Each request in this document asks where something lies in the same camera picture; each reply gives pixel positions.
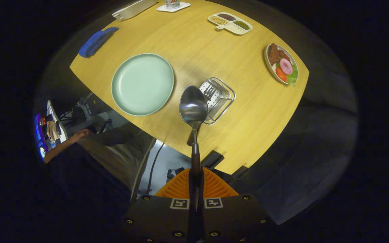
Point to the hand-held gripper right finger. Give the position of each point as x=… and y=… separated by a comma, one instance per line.
x=235, y=219

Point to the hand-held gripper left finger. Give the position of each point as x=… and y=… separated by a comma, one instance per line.
x=154, y=219

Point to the person's legs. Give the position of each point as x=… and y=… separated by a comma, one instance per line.
x=120, y=152

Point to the black backdrop cloth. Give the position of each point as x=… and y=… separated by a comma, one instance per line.
x=316, y=152

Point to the pale green plate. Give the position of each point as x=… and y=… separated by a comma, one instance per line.
x=142, y=84

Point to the computer monitor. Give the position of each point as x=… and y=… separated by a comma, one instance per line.
x=40, y=138

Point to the white side desk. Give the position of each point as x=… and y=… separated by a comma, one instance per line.
x=54, y=118

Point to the plate of meat and vegetables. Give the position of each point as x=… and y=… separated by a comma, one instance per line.
x=282, y=64

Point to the blue cloth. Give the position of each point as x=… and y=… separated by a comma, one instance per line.
x=96, y=42

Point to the white divided seasoning tray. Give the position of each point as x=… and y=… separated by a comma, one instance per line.
x=230, y=23

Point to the white toaster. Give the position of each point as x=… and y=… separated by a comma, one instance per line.
x=133, y=9

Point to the glass cup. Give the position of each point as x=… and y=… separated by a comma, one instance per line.
x=172, y=4

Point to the black table bracket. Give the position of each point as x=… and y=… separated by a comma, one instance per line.
x=239, y=173
x=213, y=159

